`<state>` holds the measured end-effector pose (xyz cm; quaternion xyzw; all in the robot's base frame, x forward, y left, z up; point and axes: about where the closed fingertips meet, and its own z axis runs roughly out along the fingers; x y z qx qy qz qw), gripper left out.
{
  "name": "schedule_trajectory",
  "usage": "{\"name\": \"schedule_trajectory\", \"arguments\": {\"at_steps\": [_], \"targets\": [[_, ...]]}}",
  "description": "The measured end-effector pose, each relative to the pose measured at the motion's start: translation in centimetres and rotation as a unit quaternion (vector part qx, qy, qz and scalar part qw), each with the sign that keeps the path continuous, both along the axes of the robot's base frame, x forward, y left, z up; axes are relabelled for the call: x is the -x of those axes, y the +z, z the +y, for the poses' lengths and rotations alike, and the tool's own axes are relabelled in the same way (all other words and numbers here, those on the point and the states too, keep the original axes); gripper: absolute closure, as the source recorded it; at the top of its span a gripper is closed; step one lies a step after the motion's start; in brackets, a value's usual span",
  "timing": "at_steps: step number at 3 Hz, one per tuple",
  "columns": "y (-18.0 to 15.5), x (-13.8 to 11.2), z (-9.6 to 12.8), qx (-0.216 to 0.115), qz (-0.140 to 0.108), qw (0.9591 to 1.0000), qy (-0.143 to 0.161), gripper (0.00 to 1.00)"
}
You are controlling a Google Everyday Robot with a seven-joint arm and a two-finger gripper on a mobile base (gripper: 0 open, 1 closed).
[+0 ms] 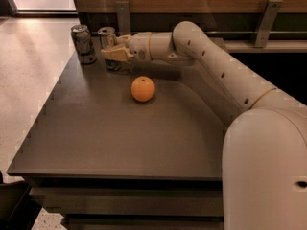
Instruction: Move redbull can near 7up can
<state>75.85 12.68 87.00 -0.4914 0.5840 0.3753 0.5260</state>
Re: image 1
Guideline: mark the orange fruit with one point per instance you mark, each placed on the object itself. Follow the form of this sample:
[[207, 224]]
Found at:
[[142, 89]]

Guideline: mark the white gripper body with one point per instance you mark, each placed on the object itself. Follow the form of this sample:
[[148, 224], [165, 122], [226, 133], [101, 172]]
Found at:
[[138, 46]]

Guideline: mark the redbull can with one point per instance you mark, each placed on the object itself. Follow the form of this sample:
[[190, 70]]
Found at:
[[107, 38]]

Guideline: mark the wooden wall shelf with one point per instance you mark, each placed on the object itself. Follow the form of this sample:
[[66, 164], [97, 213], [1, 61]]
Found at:
[[272, 46]]

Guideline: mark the grey cabinet table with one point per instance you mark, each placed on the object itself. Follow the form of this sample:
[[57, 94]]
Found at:
[[105, 161]]

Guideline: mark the right metal wall bracket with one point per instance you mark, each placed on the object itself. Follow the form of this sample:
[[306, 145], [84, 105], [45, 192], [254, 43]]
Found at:
[[266, 22]]

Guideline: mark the left metal wall bracket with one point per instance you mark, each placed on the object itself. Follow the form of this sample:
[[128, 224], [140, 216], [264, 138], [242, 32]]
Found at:
[[123, 17]]

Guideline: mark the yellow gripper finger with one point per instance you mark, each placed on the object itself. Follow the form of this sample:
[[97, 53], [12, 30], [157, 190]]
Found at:
[[118, 53], [123, 39]]

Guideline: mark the dark object bottom left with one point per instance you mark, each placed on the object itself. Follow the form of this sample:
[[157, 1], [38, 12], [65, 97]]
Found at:
[[18, 210]]

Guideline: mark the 7up can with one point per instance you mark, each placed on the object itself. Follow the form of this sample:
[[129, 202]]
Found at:
[[84, 47]]

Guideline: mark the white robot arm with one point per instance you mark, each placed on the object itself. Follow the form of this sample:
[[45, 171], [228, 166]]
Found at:
[[264, 161]]

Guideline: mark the metal wall bracket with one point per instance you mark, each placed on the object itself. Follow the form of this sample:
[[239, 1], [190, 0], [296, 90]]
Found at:
[[266, 22], [123, 17]]

